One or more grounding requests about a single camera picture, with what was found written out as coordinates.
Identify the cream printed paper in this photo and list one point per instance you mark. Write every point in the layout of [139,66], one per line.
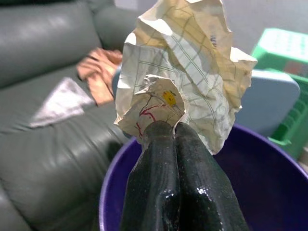
[183,55]

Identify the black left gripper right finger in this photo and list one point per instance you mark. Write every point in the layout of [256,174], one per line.
[202,187]

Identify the green perforated plastic stool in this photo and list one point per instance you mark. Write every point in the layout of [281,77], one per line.
[288,55]

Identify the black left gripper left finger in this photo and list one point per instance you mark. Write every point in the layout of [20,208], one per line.
[154,180]

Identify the beige crumpled cloth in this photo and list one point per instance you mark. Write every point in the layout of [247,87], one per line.
[101,72]

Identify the light blue plastic stool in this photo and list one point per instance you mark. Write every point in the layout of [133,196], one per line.
[267,101]

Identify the grey folded cloth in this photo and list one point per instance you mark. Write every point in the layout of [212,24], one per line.
[62,103]

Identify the dark green leather sofa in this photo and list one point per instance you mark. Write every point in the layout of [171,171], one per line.
[48,156]

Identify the purple plastic rubbish bin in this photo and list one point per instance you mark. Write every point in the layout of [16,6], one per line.
[264,183]

